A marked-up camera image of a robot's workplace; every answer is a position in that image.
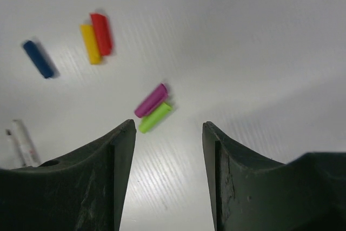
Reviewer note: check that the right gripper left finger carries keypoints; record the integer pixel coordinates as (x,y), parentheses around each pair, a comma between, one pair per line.
(81,190)

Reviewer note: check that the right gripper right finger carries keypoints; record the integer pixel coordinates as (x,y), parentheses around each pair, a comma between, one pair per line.
(249,191)

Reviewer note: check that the light green pen cap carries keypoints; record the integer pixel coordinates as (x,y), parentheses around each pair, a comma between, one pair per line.
(148,122)

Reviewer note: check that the yellow end white pen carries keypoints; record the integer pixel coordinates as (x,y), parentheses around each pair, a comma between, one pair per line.
(26,145)

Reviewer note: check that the red end white pen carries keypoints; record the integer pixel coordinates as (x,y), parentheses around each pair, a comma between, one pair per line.
(16,148)

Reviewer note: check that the magenta pen cap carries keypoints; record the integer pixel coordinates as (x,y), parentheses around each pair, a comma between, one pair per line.
(152,101)

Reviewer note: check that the blue pen cap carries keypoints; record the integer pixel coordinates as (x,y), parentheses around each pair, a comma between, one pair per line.
(38,59)

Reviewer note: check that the yellow pen cap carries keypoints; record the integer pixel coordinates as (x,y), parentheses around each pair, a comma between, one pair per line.
(91,45)

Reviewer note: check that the red pen cap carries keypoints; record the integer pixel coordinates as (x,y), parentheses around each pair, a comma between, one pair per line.
(102,33)

